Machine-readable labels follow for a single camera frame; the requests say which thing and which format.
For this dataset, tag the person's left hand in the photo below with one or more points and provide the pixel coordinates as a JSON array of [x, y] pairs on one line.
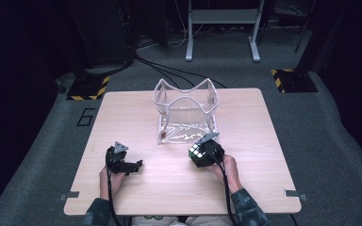
[[113, 183]]

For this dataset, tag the black yellow striped base plate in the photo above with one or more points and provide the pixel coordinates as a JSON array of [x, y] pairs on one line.
[[295, 81], [88, 88]]

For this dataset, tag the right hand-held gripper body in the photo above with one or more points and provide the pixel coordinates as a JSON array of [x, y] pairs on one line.
[[213, 152]]

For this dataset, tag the colourful puzzle cube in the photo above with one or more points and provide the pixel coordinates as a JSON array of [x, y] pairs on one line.
[[197, 152]]

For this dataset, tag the black stand pole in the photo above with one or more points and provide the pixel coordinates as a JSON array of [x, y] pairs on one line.
[[304, 28]]

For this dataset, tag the person's right hand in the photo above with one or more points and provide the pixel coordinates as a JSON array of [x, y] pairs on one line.
[[229, 172]]

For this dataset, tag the black equipment cabinet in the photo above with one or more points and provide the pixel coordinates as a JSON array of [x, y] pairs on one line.
[[103, 31]]

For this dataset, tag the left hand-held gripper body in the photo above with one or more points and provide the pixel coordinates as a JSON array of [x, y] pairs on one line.
[[117, 160]]

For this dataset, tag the grey metal table bracket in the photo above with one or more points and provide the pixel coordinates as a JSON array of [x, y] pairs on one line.
[[69, 195], [295, 193]]

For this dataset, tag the white metal stand frame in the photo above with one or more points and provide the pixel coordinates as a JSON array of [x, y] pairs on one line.
[[222, 16]]

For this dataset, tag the transparent plastic bag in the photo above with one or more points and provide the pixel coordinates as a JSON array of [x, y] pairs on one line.
[[187, 116]]

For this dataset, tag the person's light trousers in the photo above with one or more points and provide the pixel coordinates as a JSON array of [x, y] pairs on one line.
[[182, 221]]

